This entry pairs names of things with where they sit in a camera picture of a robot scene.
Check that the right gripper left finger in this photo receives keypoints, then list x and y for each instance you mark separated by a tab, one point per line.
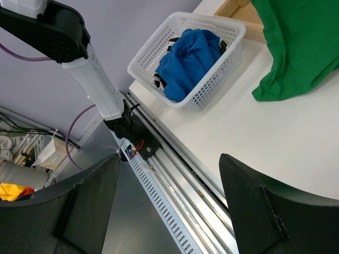
70	216

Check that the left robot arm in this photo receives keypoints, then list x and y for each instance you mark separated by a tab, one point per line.
40	51

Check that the wooden clothes rack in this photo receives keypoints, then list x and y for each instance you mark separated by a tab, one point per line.
243	11

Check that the black white striped tank top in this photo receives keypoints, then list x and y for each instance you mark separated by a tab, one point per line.
160	83

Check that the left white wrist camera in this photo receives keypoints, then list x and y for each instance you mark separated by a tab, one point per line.
28	8

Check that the white slotted cable duct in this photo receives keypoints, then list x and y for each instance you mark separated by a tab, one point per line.
159	194

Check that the blue tank top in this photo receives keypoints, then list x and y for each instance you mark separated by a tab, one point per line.
190	58

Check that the white plastic basket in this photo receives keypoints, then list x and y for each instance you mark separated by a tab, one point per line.
143	65

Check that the green tank top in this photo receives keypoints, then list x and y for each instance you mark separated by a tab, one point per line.
302	37

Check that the clutter beside the table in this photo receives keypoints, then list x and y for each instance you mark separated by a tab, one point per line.
23	139

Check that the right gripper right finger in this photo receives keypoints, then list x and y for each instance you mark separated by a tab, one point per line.
269	216

